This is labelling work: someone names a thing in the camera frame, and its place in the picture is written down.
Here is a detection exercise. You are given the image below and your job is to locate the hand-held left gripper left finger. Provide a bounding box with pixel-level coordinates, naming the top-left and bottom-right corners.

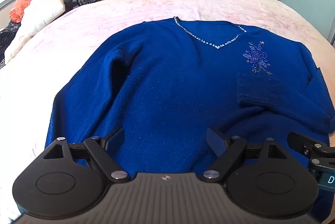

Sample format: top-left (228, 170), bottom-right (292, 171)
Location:
top-left (42, 127), bottom-right (129, 183)

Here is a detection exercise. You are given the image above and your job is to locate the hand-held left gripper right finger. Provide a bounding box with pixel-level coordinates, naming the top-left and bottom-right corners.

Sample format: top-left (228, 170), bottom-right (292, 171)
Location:
top-left (203, 127), bottom-right (288, 183)

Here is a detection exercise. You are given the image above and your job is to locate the blue beaded sweater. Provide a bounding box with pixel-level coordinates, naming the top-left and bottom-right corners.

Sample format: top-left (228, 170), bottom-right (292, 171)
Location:
top-left (44, 16), bottom-right (335, 180)

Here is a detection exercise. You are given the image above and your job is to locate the pink bed blanket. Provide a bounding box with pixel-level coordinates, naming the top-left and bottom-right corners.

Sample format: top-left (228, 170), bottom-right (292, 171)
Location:
top-left (0, 0), bottom-right (333, 216)

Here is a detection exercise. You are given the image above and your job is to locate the cream quilted jacket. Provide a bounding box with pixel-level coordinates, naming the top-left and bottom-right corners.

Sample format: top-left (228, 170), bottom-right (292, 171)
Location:
top-left (4, 0), bottom-right (66, 64)

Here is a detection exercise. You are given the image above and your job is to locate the dark patterned cloth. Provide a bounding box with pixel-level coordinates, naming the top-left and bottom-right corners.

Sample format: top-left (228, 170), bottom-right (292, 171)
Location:
top-left (0, 21), bottom-right (21, 70)

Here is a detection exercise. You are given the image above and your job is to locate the orange plastic bag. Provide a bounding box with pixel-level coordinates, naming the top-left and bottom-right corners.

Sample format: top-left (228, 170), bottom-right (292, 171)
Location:
top-left (9, 0), bottom-right (53, 23)

